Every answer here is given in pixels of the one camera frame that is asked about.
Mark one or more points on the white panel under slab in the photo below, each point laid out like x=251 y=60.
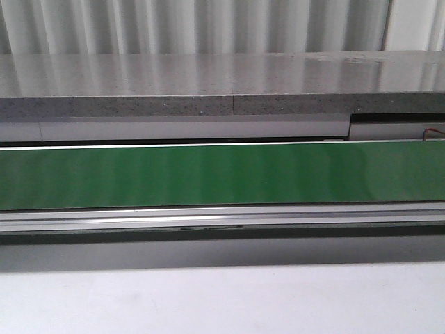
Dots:
x=214 y=128

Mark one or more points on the grey stone slab shelf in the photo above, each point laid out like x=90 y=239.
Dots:
x=168 y=85

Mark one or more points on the green conveyor belt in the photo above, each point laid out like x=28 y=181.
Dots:
x=197 y=175

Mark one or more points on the white pleated curtain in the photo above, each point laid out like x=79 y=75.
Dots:
x=219 y=27

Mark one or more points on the aluminium conveyor front rail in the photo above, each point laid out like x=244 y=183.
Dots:
x=195 y=223

